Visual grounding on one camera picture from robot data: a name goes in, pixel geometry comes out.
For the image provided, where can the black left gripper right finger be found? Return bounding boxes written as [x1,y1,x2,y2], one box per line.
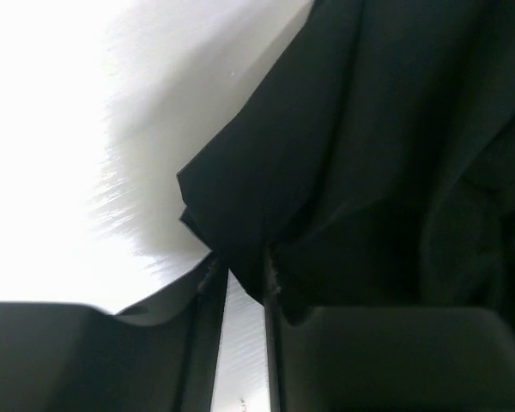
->
[264,257,515,411]

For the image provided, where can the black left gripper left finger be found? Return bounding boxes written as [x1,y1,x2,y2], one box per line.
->
[0,255,228,411]

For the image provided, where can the black shorts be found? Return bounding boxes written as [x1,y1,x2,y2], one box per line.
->
[178,1,515,318]

